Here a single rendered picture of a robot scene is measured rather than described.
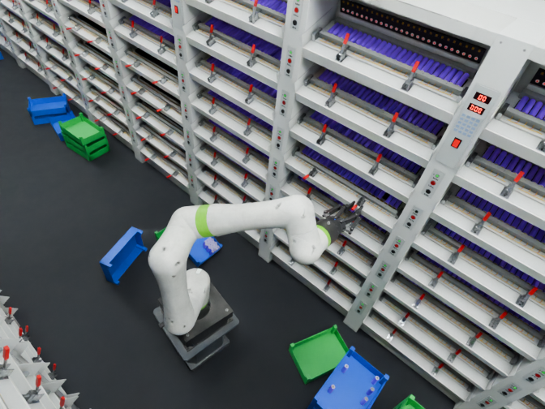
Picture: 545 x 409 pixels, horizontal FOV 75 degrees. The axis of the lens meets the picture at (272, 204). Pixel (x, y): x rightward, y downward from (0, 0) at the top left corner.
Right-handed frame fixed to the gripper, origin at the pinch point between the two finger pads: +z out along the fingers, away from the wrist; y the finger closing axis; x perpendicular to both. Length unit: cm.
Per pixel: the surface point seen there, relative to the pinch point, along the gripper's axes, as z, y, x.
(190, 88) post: 14, -116, 0
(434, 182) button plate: 9.0, 19.8, 22.1
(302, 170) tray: 16.6, -35.4, -8.0
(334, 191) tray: 16.3, -16.0, -8.2
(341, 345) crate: 20, 22, -98
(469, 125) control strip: 4, 20, 46
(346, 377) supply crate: -13, 34, -71
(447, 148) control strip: 6.4, 17.9, 35.9
